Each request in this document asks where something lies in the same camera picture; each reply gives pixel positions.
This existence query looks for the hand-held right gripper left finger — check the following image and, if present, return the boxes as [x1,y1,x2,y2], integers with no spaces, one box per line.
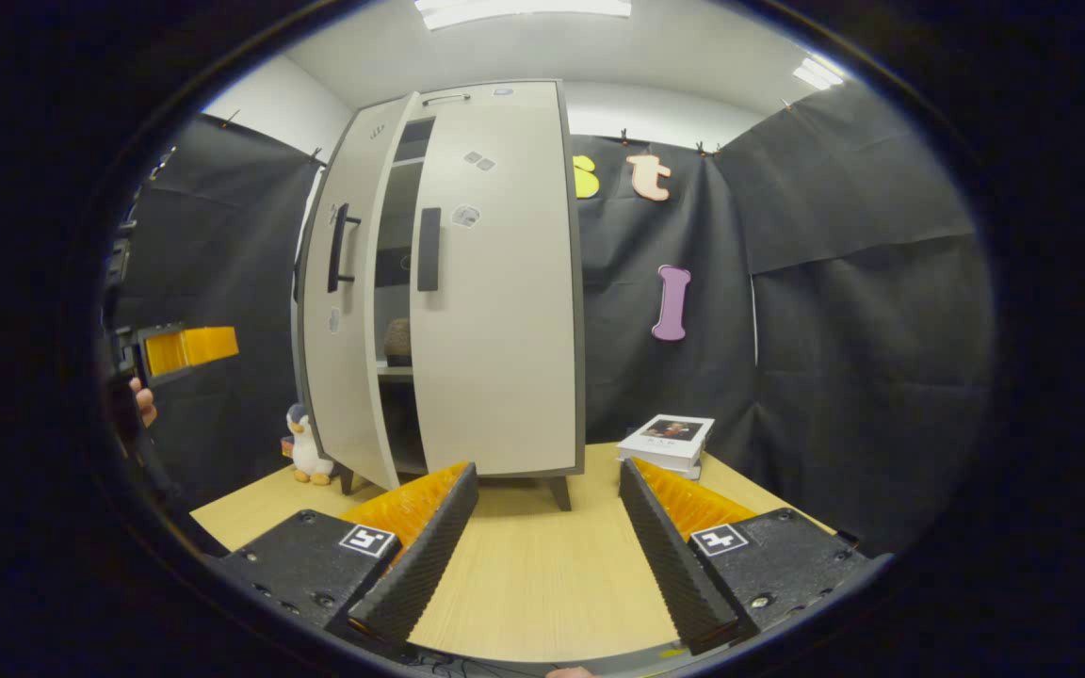
[213,461,480,646]

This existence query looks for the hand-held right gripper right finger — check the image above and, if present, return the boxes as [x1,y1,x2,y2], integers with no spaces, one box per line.
[618,458,873,656]

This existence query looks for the grey cabinet door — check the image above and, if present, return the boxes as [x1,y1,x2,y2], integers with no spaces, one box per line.
[296,94,421,491]
[408,82,586,478]

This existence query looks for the grey shoe cabinet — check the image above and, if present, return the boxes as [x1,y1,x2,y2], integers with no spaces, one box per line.
[293,80,588,512]

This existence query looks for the stack of books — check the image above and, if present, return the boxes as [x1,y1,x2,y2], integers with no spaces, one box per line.
[616,414,716,481]

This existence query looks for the penguin plush toy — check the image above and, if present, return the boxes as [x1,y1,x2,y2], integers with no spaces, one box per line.
[281,403,336,487]

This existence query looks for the long ceiling light panel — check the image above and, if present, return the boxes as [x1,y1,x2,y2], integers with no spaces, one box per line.
[413,0,633,31]

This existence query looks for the small ceiling light panel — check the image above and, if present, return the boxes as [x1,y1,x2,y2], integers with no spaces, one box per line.
[792,56,845,92]

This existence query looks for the black door handle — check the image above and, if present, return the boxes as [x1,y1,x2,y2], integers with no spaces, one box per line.
[416,207,443,293]
[327,202,362,294]

